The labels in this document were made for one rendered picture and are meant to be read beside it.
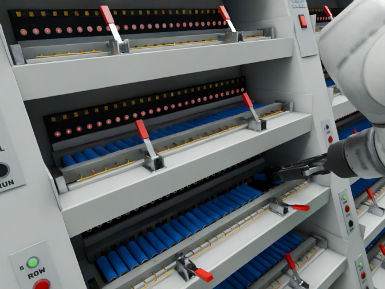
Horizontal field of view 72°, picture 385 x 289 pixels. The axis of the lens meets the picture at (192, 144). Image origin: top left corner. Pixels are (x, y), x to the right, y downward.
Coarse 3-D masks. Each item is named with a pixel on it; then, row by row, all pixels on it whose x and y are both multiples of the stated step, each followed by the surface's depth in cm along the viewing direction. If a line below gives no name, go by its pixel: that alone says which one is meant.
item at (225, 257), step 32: (256, 160) 79; (288, 160) 78; (192, 192) 67; (320, 192) 68; (128, 224) 58; (256, 224) 58; (288, 224) 61; (192, 256) 51; (224, 256) 50; (96, 288) 43; (160, 288) 45; (192, 288) 46
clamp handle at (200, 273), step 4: (184, 260) 46; (184, 264) 46; (188, 264) 46; (188, 268) 45; (192, 268) 45; (196, 268) 44; (200, 268) 44; (196, 272) 43; (200, 272) 42; (204, 272) 42; (208, 272) 42; (200, 276) 42; (204, 276) 41; (208, 276) 41; (212, 276) 41; (208, 280) 41
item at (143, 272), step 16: (272, 192) 65; (240, 208) 60; (256, 208) 61; (224, 224) 56; (192, 240) 52; (208, 240) 53; (160, 256) 49; (128, 272) 46; (144, 272) 46; (112, 288) 43; (128, 288) 44
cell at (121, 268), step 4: (112, 252) 51; (116, 252) 52; (108, 256) 51; (112, 256) 50; (116, 256) 50; (112, 260) 50; (116, 260) 49; (120, 260) 49; (112, 264) 49; (116, 264) 48; (120, 264) 48; (124, 264) 49; (116, 268) 48; (120, 268) 47; (124, 268) 47; (120, 272) 47; (120, 276) 47
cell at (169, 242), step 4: (156, 228) 57; (160, 228) 57; (156, 232) 56; (160, 232) 55; (164, 232) 56; (156, 236) 56; (160, 236) 55; (164, 236) 54; (168, 236) 54; (160, 240) 55; (164, 240) 53; (168, 240) 53; (172, 240) 53; (164, 244) 53; (168, 244) 52; (168, 248) 52
